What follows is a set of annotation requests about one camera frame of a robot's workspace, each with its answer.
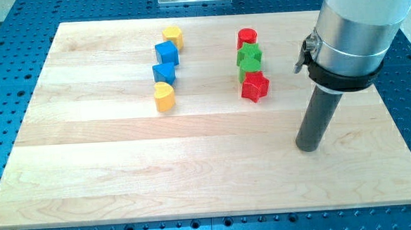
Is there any green cylinder block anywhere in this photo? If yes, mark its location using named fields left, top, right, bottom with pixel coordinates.
left=238, top=58, right=261, bottom=84

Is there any blue triangle block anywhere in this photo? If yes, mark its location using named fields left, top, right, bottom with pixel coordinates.
left=152, top=63, right=175, bottom=85

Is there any light wooden board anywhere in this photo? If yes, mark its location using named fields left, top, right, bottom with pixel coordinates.
left=0, top=11, right=411, bottom=230

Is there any yellow heart block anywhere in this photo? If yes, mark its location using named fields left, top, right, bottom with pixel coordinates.
left=153, top=82, right=175, bottom=112

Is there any blue cube block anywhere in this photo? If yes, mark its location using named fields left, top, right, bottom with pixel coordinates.
left=155, top=41, right=179, bottom=66

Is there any red cylinder block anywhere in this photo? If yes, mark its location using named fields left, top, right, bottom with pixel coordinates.
left=236, top=27, right=258, bottom=50

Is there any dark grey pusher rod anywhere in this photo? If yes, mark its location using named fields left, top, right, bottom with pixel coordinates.
left=295, top=85, right=343, bottom=152

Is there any green star block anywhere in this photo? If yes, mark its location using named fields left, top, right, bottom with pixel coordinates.
left=236, top=42, right=263, bottom=66

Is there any red star block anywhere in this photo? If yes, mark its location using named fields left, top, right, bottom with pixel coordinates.
left=241, top=70, right=270, bottom=103

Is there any yellow hexagon block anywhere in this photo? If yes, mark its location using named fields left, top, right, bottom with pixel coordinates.
left=162, top=26, right=184, bottom=50

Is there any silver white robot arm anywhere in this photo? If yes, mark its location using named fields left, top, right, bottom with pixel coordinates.
left=294, top=0, right=411, bottom=92

